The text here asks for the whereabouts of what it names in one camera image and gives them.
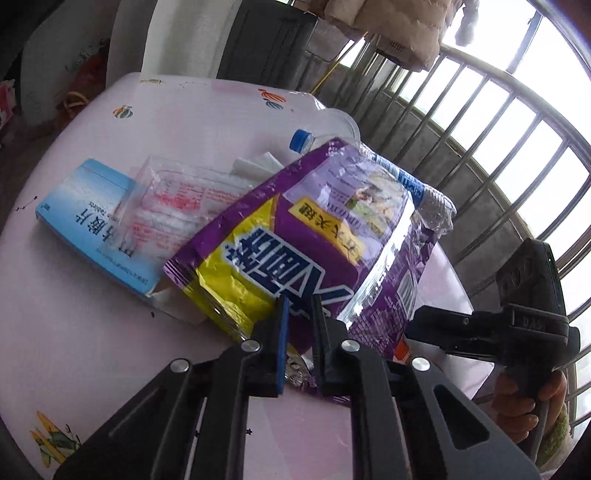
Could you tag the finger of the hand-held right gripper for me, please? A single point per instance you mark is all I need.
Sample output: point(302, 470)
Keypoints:
point(443, 328)

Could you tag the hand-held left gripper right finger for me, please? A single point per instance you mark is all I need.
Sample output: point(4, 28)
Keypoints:
point(323, 360)

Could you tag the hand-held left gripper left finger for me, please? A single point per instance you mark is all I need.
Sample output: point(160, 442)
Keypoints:
point(278, 355)

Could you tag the clear plastic bottle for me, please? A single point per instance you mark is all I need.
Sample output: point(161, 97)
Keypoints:
point(434, 207)

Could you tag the purple and yellow detergent bag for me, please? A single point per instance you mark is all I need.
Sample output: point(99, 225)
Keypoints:
point(323, 221)

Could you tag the light blue medicine box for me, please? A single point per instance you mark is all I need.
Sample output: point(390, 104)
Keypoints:
point(78, 207)

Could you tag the person's right hand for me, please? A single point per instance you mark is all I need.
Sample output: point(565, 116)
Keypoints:
point(512, 410)

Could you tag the green fuzzy cloth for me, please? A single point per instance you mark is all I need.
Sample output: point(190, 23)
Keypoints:
point(558, 434)

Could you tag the clear plastic wrapper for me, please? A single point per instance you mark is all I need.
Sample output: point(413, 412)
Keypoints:
point(184, 198)

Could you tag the white crumpled paper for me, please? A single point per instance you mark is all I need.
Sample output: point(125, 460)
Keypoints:
point(258, 164)

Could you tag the pink patterned tablecloth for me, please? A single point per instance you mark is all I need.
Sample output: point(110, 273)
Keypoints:
point(69, 346)

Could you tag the metal balcony railing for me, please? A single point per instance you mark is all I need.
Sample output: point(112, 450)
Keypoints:
point(507, 76)

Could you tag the yellow pole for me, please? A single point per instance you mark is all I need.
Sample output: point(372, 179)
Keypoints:
point(330, 74)

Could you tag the beige hanging jacket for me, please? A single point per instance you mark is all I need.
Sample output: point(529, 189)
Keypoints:
point(406, 32)

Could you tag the dark grey cabinet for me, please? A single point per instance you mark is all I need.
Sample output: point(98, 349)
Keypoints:
point(263, 46)

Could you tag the colourful patterned bag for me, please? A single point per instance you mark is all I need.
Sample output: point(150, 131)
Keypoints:
point(81, 85)

